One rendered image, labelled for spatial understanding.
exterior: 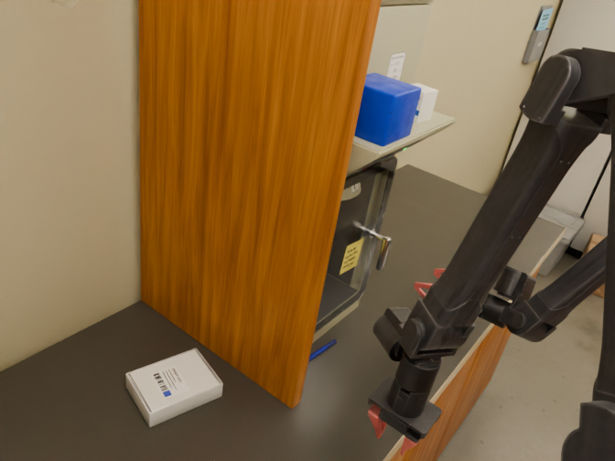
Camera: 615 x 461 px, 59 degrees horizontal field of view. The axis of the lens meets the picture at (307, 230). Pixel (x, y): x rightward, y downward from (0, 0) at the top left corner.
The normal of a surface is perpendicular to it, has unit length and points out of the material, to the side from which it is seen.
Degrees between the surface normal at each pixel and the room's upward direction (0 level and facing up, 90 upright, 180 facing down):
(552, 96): 83
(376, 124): 90
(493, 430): 0
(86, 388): 0
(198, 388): 0
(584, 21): 90
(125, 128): 90
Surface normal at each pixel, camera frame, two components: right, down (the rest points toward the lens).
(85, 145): 0.79, 0.40
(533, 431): 0.15, -0.85
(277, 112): -0.60, 0.32
